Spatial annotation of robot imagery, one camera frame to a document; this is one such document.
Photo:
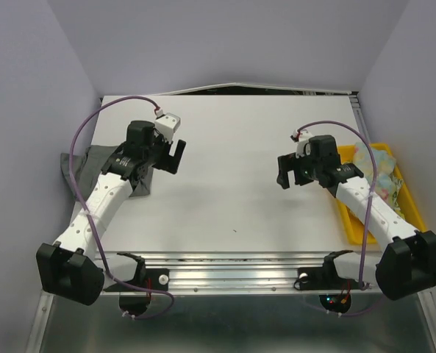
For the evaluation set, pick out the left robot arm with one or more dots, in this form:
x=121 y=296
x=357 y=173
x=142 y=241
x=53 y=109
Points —
x=67 y=267

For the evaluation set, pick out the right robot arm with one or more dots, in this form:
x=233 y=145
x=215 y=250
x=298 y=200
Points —
x=407 y=264

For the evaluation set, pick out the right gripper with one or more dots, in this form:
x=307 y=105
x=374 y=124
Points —
x=289 y=162

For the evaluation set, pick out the lemon print skirt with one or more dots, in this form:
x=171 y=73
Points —
x=398 y=197

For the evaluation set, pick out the folded grey skirt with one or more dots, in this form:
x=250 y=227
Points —
x=87 y=167

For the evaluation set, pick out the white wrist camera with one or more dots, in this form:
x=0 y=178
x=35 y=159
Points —
x=167 y=124
x=302 y=141

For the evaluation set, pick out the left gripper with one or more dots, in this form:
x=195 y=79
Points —
x=168 y=163

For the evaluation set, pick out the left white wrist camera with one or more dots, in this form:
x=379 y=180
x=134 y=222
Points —
x=167 y=124

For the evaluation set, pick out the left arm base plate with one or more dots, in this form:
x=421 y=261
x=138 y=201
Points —
x=142 y=289

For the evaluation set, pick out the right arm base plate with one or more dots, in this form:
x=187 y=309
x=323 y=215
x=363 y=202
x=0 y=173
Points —
x=327 y=277

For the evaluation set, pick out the pastel floral skirt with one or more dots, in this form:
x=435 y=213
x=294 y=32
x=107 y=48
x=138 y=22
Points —
x=385 y=167

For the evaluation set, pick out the aluminium rail frame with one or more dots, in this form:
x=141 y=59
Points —
x=237 y=302

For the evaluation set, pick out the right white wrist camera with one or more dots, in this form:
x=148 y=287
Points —
x=302 y=141

